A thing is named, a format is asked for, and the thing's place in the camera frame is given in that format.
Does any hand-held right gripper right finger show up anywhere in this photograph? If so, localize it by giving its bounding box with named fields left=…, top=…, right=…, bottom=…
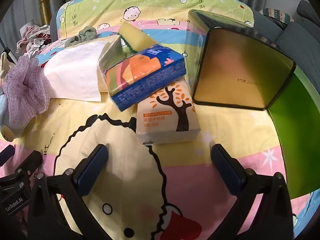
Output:
left=211, top=144, right=294, bottom=240

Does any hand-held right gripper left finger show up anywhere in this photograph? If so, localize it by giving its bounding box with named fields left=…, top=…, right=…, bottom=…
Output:
left=27, top=144, right=118, bottom=240

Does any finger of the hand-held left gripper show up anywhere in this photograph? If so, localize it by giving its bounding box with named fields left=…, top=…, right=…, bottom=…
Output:
left=0, top=146, right=15, bottom=167
left=14, top=151, right=43, bottom=183

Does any tree print tissue pack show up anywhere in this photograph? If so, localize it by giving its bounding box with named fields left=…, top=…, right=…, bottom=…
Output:
left=136, top=80, right=202, bottom=145

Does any beige white fluffy towel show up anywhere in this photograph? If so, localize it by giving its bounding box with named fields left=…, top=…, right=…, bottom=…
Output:
left=0, top=51, right=14, bottom=85

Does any blue tissue pack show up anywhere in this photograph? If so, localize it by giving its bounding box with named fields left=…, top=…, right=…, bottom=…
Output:
left=104, top=43, right=187, bottom=112

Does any cartoon printed blanket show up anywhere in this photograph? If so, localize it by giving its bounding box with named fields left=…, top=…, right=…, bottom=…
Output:
left=0, top=0, right=318, bottom=240

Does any purple mesh bath pouf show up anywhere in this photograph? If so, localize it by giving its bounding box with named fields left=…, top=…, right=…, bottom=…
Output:
left=2, top=55, right=52, bottom=130

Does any open beige tissue pack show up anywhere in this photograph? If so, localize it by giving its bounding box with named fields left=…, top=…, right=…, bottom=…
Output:
left=45, top=34, right=123, bottom=102

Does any pile of clothes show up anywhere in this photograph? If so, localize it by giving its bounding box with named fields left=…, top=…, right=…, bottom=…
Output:
left=16, top=25, right=52, bottom=55

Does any grey upholstered backrest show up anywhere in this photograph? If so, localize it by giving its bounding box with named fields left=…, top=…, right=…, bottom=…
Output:
left=49, top=5, right=63, bottom=43

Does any green cloth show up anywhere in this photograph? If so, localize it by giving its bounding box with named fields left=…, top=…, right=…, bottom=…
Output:
left=64, top=26, right=98, bottom=48

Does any yellow green sponge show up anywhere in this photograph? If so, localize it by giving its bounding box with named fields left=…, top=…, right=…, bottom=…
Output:
left=118, top=22, right=163, bottom=54

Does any grey sofa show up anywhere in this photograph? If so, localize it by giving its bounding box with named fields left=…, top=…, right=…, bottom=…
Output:
left=252, top=0, right=315, bottom=58

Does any gold patterned curtain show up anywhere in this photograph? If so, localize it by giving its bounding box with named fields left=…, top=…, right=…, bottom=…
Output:
left=40, top=0, right=63, bottom=27

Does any patterned cushion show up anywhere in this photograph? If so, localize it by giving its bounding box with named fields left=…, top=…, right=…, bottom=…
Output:
left=259, top=7, right=295, bottom=25

